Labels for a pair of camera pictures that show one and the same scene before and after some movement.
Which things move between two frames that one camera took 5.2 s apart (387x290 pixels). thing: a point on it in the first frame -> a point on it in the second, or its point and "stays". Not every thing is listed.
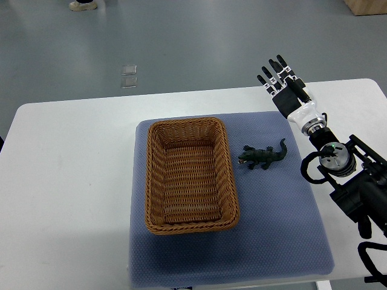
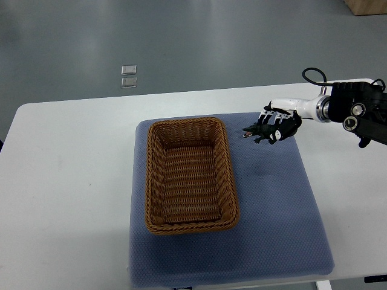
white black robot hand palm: (286, 100) -> (306, 107)
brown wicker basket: (190, 180) stays
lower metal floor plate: (127, 82) stays
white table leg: (323, 285) stays
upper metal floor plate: (129, 69) stays
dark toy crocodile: (262, 157) -> (262, 130)
